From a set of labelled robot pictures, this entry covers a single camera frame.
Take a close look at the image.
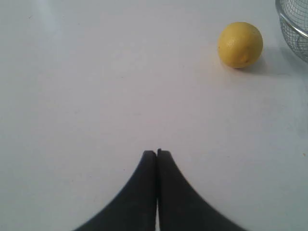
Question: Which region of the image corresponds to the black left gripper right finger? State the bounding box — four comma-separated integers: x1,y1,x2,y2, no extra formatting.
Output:
156,149,243,231

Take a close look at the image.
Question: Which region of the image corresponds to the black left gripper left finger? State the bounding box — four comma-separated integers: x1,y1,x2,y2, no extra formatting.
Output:
76,151,157,231

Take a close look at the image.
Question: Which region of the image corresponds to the yellow lemon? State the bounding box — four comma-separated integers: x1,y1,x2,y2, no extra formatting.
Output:
217,22,263,69

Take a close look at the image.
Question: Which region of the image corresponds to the oval wire mesh basket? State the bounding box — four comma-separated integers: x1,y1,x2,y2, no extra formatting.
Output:
275,0,308,62

